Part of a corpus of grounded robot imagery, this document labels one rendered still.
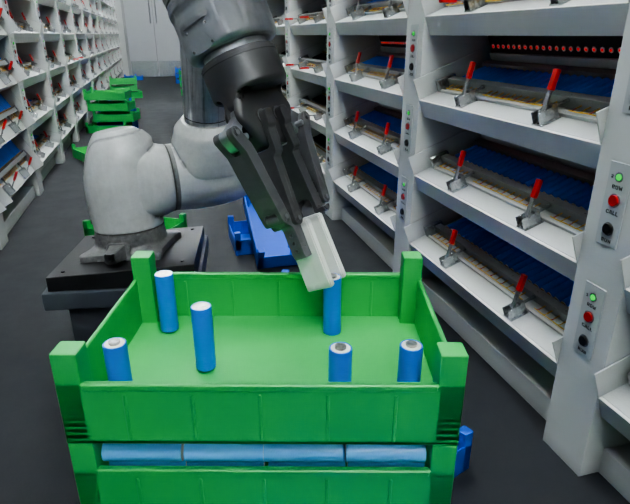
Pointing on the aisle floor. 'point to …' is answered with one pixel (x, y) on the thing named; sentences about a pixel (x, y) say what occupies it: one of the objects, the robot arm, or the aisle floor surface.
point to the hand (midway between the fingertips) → (315, 251)
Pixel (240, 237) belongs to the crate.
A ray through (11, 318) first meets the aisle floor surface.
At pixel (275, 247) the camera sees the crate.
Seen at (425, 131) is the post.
